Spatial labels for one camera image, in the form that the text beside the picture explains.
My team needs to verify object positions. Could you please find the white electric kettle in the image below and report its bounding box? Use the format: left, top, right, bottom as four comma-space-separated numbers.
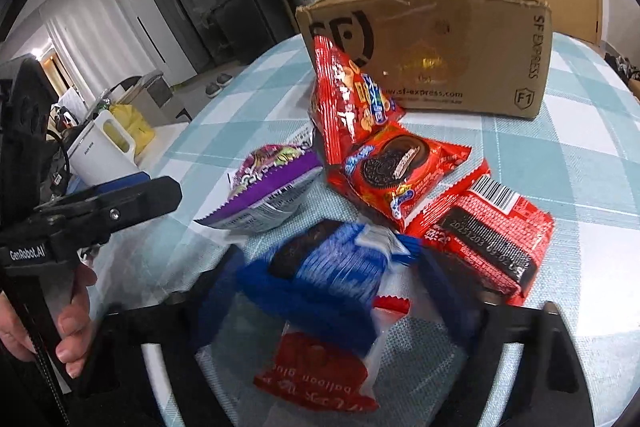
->
67, 109, 141, 198

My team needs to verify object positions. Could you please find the blue cookie packet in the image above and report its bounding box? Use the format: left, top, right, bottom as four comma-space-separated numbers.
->
235, 219, 426, 353

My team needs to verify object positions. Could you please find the purple grape candy bag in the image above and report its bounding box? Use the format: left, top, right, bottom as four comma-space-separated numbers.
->
192, 129, 326, 235

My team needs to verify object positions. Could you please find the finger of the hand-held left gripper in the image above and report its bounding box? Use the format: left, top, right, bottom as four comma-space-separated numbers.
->
32, 177, 183, 238

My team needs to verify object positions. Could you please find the red cookie packet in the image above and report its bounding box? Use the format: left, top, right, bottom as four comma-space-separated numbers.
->
326, 122, 473, 233

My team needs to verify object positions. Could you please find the white red snack bag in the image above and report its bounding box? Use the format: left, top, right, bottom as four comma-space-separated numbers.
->
252, 294, 411, 413

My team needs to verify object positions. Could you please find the yellow plastic bag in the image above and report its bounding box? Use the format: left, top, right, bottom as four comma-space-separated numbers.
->
110, 104, 157, 158

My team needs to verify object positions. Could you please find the heap of black shoes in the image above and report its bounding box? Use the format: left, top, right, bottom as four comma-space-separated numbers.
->
604, 52, 640, 98

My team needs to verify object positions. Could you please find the white curtain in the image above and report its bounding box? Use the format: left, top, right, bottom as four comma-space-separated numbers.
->
40, 0, 151, 95

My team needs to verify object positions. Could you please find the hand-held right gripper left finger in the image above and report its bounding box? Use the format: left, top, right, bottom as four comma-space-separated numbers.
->
75, 244, 251, 427

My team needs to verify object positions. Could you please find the red triangular chip bag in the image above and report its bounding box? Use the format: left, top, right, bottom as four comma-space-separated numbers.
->
310, 34, 407, 165

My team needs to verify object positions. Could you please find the person's left hand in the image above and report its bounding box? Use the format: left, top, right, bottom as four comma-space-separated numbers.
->
0, 264, 98, 380

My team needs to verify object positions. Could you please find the grey bin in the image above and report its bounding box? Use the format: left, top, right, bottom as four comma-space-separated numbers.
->
120, 72, 191, 128

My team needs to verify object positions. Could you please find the brown cardboard box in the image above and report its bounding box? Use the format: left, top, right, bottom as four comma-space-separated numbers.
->
295, 0, 553, 120

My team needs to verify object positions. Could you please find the red wafer packet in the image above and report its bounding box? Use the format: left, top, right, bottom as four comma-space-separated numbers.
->
402, 159, 556, 308

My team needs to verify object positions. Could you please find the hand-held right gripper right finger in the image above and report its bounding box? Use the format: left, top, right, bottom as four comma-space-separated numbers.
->
417, 247, 588, 427

